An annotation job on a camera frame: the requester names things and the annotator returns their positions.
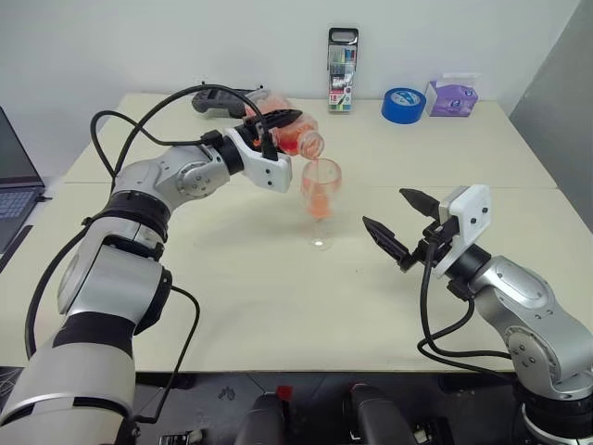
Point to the small red floor object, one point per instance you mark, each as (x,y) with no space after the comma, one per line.
(284,394)

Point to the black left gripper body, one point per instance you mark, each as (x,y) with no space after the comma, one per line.
(259,136)

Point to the grey partition panel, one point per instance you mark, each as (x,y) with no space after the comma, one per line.
(565,92)

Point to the grey laptop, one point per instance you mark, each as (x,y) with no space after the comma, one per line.
(14,204)

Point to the wine glass with orange liquid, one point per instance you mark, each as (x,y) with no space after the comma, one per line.
(319,194)

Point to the purple tissue box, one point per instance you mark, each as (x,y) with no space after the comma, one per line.
(449,99)

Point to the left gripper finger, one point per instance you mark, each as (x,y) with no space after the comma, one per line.
(280,119)

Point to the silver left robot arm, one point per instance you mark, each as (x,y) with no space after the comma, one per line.
(153,176)

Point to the plastic bottle with orange liquid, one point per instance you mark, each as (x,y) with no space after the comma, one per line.
(296,136)

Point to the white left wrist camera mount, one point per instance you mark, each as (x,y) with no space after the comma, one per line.
(273,174)

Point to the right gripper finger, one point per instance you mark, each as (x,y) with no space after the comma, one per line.
(420,201)
(387,238)

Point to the blue tape roll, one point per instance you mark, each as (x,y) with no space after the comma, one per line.
(400,111)

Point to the dark rounded shape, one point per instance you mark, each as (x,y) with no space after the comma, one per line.
(264,422)
(375,412)

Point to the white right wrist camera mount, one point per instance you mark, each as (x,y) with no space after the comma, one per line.
(472,213)

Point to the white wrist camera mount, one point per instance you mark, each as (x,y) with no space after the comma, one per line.
(273,174)
(472,213)

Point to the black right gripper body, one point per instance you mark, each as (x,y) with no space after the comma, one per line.
(435,241)

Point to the marker pen pack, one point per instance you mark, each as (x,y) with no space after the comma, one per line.
(343,79)

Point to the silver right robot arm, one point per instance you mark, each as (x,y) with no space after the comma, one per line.
(523,296)

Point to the grey game controller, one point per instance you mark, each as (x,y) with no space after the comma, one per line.
(208,99)

